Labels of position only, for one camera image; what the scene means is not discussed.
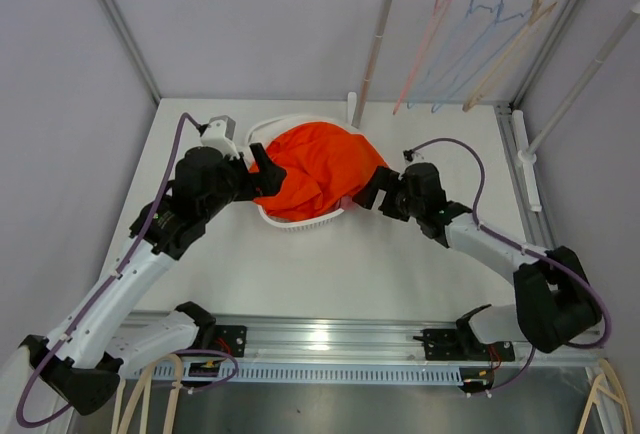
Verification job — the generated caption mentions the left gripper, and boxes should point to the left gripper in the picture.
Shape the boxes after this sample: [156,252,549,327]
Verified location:
[199,143,285,222]

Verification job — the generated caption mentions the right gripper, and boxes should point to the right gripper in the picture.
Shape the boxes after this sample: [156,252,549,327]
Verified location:
[353,166,423,223]

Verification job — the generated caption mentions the orange t shirt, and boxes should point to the orange t shirt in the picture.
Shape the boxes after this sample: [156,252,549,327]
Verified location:
[254,121,387,222]

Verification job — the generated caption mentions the blue wire hanger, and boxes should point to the blue wire hanger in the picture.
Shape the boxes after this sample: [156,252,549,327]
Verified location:
[406,0,505,109]
[431,0,531,113]

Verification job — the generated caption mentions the pink wire hanger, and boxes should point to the pink wire hanger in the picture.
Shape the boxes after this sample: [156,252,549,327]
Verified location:
[392,0,453,116]

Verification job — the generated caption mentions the pink t shirt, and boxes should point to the pink t shirt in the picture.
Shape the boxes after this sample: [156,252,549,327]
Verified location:
[339,196,358,211]

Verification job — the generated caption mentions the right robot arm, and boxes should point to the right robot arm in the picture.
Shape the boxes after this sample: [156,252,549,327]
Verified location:
[353,163,604,359]

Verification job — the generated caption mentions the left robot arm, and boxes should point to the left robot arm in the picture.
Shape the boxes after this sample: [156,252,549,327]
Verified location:
[22,143,286,415]

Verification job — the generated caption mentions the right beige hanger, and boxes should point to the right beige hanger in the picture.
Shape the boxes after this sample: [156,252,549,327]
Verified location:
[576,358,634,434]

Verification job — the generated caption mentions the white perforated plastic basket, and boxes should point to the white perforated plastic basket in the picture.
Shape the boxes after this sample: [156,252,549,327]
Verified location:
[244,112,361,233]

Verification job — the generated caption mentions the metal clothes rack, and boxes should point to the metal clothes rack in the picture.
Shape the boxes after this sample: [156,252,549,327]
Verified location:
[344,0,640,213]

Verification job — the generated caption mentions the left beige hangers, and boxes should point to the left beige hangers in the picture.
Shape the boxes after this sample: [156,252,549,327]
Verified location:
[110,354,184,434]

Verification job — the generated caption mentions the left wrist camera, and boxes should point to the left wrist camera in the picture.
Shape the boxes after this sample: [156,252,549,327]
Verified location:
[200,115,239,159]

